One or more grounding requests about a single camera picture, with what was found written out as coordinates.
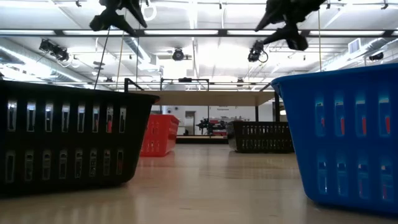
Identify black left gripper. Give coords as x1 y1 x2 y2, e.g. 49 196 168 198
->
89 0 149 36

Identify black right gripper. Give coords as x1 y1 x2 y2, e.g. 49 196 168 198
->
255 0 326 51

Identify black slotted plastic basket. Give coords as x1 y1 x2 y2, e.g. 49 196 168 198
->
0 80 161 197
226 120 295 154

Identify red slotted plastic basket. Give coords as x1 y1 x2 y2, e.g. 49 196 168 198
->
139 114 180 157

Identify blue slotted plastic basket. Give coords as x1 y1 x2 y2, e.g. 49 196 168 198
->
270 63 398 215

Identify wooden shelf with black legs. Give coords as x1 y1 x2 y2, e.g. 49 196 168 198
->
124 77 282 123

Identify white ceiling vent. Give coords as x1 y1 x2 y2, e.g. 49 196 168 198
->
348 37 362 54

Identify black background robot arms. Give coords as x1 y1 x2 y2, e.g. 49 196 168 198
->
195 117 228 136

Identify background wooden workbench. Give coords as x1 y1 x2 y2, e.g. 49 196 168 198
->
175 134 229 144

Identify white looped cable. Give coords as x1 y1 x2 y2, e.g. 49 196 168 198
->
141 0 158 22

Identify silver ventilation duct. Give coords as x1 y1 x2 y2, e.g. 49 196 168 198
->
123 35 161 72
0 37 94 91
323 37 398 74

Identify thin yellow hanging cord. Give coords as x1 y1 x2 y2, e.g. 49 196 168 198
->
115 30 125 91

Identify thin black hanging cable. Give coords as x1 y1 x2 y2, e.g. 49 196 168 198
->
94 26 111 90

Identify black overhead frame beam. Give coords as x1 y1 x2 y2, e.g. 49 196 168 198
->
0 29 398 38

